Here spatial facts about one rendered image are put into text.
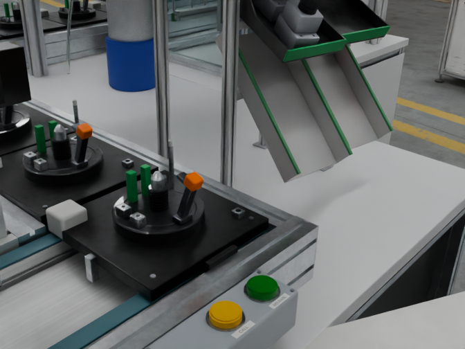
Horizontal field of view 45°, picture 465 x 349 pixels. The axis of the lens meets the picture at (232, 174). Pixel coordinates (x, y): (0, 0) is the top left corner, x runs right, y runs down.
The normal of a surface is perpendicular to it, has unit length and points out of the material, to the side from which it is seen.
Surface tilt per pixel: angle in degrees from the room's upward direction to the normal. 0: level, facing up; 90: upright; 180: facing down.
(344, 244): 0
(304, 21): 114
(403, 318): 0
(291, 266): 90
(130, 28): 90
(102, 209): 0
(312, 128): 45
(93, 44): 90
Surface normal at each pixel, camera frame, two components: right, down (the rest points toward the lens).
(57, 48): 0.75, 0.32
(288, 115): 0.46, -0.36
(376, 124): -0.78, 0.26
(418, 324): 0.03, -0.89
